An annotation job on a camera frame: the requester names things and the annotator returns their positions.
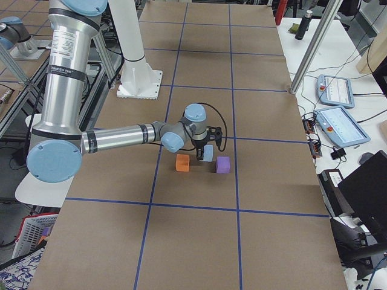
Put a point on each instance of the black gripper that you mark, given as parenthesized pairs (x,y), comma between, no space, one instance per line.
(200,145)

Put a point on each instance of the light blue foam block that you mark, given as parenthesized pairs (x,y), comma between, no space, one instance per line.
(208,153)

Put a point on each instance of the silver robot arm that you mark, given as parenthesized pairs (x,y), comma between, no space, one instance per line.
(57,144)

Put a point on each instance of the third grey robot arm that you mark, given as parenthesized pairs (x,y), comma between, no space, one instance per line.
(16,39)

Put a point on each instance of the orange foam block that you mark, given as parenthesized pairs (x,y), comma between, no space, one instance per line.
(182,162)

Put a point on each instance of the purple foam block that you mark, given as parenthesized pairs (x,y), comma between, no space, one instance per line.
(223,165)

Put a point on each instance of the black power adapter box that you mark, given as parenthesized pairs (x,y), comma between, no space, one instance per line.
(333,197)

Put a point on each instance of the near teach pendant tablet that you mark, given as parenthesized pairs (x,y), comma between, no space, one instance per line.
(340,127)

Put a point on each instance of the teach pendant tablet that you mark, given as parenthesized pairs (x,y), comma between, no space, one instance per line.
(333,91)
(340,127)

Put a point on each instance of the far teach pendant tablet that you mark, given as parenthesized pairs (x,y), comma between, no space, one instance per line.
(333,91)

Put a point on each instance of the green cloth pouch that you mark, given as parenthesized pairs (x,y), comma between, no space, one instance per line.
(294,28)

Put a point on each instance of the black water bottle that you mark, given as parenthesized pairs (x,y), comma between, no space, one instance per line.
(303,26)

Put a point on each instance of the black laptop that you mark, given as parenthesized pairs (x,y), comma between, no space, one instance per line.
(365,191)

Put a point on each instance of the white plastic basket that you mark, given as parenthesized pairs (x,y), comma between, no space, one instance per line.
(31,231)

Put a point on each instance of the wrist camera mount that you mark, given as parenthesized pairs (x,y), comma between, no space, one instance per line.
(215,134)

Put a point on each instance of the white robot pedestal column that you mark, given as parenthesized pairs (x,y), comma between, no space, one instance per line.
(138,79)

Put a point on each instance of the aluminium frame post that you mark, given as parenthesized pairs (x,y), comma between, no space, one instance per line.
(318,36)

